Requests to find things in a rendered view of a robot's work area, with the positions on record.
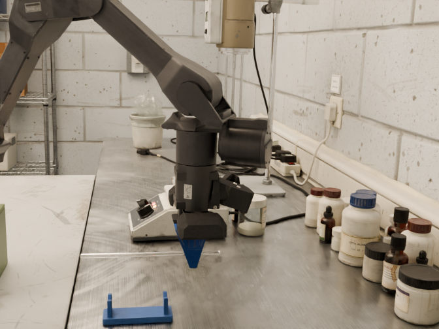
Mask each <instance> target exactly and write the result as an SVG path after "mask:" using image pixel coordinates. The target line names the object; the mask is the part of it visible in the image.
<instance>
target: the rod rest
mask: <svg viewBox="0 0 439 329"><path fill-rule="evenodd" d="M157 322H172V307H171V306H169V305H168V297H167V291H163V306H150V307H121V308H112V293H108V300H107V308H106V309H103V325H117V324H144V323H157Z"/></svg>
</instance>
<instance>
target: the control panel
mask: <svg viewBox="0 0 439 329"><path fill-rule="evenodd" d="M149 201H150V202H151V203H152V204H153V203H154V202H155V204H153V205H152V204H151V206H152V208H153V206H155V205H156V207H154V208H153V209H154V212H153V213H152V214H151V215H150V216H148V217H146V218H144V219H141V218H140V216H139V215H138V213H137V210H138V208H139V207H140V206H138V207H136V208H134V209H133V210H131V211H130V214H131V221H132V226H133V228H134V227H136V226H137V225H139V224H141V223H143V222H144V221H146V220H148V219H149V218H151V217H153V216H155V215H156V214H158V213H160V212H162V211H163V210H164V208H163V205H162V203H161V200H160V198H159V195H157V196H155V197H153V198H151V199H150V200H148V202H149Z"/></svg>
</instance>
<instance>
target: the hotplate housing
mask: <svg viewBox="0 0 439 329"><path fill-rule="evenodd" d="M158 195H159V198H160V200H161V203H162V205H163V208H164V210H163V211H161V212H160V213H158V214H156V215H155V216H153V217H151V218H149V219H148V220H146V221H144V222H143V223H141V224H139V225H137V226H136V227H134V228H133V226H132V221H131V214H130V213H129V226H130V230H131V236H132V238H133V241H148V240H179V239H178V236H177V233H176V231H175V227H174V223H173V220H172V214H174V213H178V210H177V209H176V206H175V204H174V205H173V206H171V205H170V203H169V200H168V198H167V195H166V193H162V194H158ZM208 211H209V212H214V213H218V214H220V216H221V217H222V218H223V220H224V221H225V223H226V225H227V232H228V226H229V215H230V211H229V208H228V207H227V206H223V205H221V204H219V209H216V210H212V209H208Z"/></svg>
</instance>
